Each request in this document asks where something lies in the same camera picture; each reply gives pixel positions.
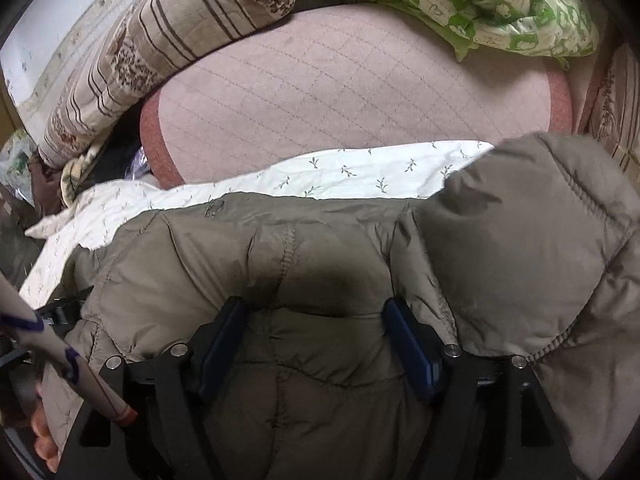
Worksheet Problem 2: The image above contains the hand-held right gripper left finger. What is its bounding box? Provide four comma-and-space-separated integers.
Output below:
57, 296, 251, 480

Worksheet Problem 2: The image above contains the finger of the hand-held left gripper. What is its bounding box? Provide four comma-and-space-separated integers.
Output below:
37, 297, 86, 326

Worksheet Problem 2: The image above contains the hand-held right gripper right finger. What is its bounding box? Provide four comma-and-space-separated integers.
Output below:
381, 297, 573, 480

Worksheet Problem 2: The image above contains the olive hooded puffer jacket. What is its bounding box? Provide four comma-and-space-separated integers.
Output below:
37, 132, 640, 480

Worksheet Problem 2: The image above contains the person's left hand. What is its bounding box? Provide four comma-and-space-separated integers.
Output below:
30, 382, 58, 473

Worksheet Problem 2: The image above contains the white tube with blue marks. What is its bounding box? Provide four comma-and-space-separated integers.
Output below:
0, 272, 138, 426

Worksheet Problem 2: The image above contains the brown cloth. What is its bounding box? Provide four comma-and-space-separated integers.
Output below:
30, 157, 66, 216

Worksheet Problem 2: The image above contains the cream patterned cloth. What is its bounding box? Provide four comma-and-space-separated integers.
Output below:
60, 145, 101, 206

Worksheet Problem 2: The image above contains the dark clothing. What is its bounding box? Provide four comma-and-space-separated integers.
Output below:
85, 115, 151, 186

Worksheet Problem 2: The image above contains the clear plastic bag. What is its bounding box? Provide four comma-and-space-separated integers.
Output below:
127, 152, 151, 181

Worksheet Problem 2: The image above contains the white and green plastic bag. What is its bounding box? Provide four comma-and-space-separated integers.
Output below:
0, 130, 37, 177

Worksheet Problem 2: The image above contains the white leaf-print bed sheet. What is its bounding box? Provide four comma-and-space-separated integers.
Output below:
20, 140, 496, 306

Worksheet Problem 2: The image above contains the pink quilted mat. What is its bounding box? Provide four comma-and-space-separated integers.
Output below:
140, 2, 573, 188

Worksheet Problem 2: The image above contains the striped floral pillow, left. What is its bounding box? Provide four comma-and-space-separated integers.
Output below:
10, 0, 299, 168

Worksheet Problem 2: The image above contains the striped floral cushion, right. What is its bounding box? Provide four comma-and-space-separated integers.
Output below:
580, 42, 640, 176

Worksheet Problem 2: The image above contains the green patterned quilt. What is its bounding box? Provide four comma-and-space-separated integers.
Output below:
295, 0, 601, 61

